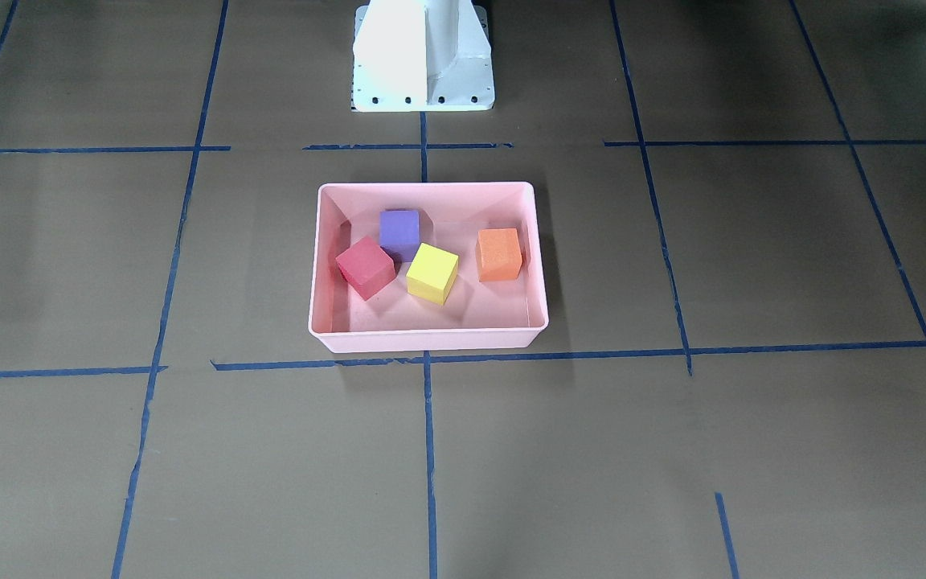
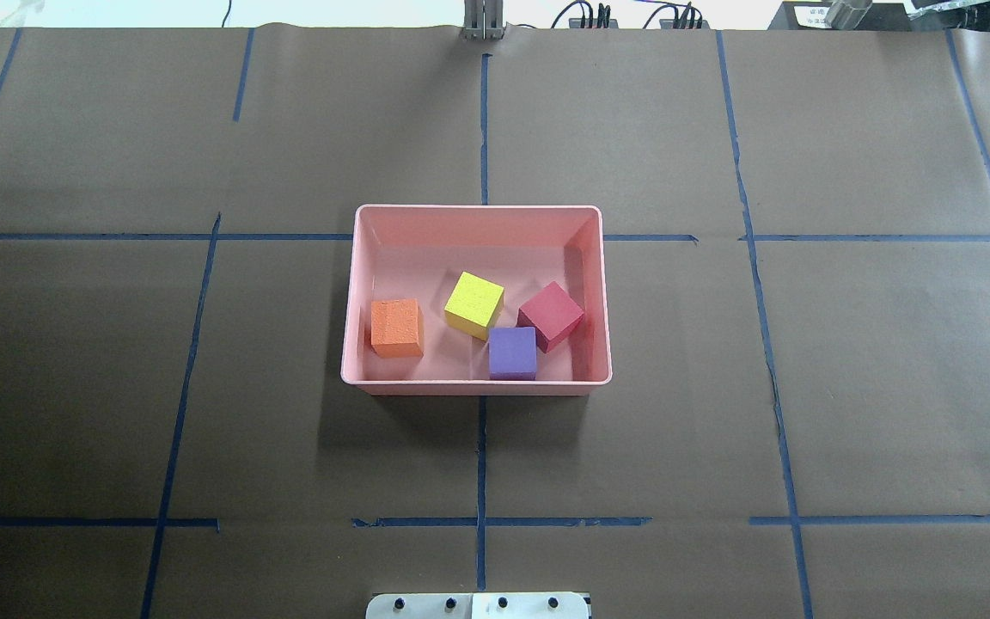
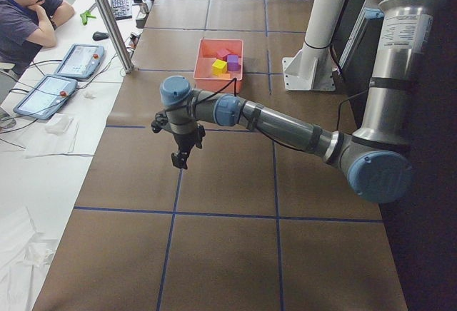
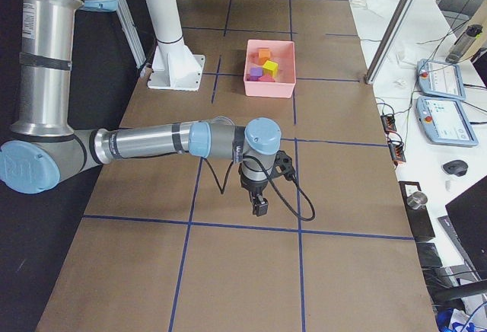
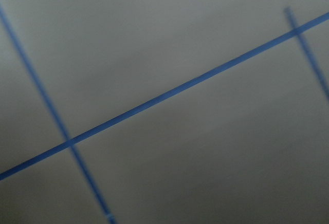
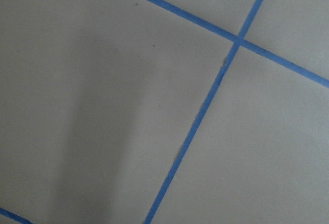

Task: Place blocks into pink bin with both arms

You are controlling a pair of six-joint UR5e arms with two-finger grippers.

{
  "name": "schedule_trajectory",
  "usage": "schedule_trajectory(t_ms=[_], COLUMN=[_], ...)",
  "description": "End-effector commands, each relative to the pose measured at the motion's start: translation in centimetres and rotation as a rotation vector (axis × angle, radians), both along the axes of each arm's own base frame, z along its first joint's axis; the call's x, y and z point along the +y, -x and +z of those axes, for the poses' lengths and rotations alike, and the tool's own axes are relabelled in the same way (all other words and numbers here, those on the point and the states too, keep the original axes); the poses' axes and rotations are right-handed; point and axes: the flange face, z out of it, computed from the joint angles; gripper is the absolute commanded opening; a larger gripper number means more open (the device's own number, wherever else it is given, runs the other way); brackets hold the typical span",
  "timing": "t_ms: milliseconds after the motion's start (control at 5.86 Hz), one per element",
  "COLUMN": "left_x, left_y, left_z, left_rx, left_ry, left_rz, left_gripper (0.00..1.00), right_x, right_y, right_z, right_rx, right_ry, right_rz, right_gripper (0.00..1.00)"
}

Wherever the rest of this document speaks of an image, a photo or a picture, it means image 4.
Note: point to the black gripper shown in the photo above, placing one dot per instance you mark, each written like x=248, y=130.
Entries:
x=253, y=185

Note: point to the red foam block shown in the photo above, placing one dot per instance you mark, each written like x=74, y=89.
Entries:
x=266, y=78

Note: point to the purple foam block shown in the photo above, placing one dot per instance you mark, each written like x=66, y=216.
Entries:
x=255, y=73

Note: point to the yellow foam block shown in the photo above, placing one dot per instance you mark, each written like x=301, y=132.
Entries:
x=271, y=68

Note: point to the orange foam block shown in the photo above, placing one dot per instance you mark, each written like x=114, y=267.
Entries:
x=263, y=55

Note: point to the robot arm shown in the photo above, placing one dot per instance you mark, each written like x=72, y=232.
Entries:
x=74, y=87

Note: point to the pink plastic bin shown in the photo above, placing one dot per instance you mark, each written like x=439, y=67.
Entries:
x=282, y=52

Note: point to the lower orange black connector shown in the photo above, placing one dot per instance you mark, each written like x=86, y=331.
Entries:
x=396, y=148

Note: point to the orange black connector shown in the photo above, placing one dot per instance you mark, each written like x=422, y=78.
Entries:
x=396, y=148
x=389, y=122

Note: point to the upper orange black connector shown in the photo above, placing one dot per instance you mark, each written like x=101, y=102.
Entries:
x=389, y=122

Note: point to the metal cylinder weight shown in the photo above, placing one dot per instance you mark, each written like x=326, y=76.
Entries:
x=416, y=200

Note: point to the black computer mouse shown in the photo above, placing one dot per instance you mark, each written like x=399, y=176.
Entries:
x=455, y=167

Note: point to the lower teach pendant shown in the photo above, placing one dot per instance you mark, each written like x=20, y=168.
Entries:
x=444, y=122

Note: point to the teach pendant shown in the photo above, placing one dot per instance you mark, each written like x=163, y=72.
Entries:
x=444, y=122
x=440, y=79

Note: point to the black laptop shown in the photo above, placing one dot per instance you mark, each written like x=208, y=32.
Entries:
x=467, y=213

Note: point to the upper teach pendant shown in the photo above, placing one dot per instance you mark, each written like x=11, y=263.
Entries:
x=440, y=79

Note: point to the grey water bottle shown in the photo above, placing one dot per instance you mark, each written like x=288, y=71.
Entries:
x=463, y=43

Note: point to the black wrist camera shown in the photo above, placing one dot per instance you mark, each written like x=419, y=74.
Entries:
x=283, y=166

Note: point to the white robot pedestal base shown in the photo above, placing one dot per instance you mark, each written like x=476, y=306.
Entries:
x=174, y=66

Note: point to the aluminium frame post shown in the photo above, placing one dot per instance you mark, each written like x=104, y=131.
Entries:
x=391, y=33

